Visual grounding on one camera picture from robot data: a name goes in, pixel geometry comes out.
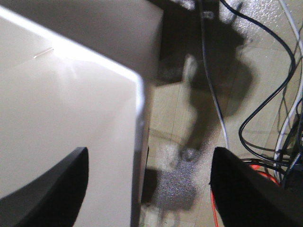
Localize orange floor cable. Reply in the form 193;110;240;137
210;164;279;227

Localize black looped floor cable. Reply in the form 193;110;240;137
219;0;296;164

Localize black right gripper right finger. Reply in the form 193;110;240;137
210;147;303;227

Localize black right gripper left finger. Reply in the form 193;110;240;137
0;147;89;227

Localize white plastic trash bin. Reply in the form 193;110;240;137
0;0;164;227

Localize white floor cable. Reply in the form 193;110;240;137
197;0;230;149

